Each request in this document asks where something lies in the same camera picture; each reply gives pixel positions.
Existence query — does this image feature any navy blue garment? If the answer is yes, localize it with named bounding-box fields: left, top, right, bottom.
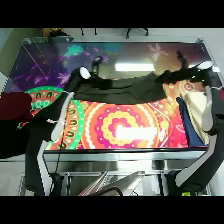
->
left=175, top=96, right=206, bottom=148

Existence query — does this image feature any cream garment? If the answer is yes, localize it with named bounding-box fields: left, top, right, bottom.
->
left=183, top=91, right=210, bottom=146

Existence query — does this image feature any black cable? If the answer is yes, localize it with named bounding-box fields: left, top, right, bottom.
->
left=49, top=145, right=65, bottom=188

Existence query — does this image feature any black garment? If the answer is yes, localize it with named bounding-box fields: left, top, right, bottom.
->
left=0, top=115, right=52, bottom=160

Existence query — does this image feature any dark green shirt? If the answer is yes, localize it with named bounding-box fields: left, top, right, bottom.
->
left=71, top=70, right=188, bottom=105

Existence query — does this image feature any dark red garment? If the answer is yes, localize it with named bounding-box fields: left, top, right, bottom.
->
left=0, top=92, right=35, bottom=124

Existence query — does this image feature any silver frame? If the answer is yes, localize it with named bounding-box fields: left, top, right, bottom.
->
left=3, top=34, right=224, bottom=197

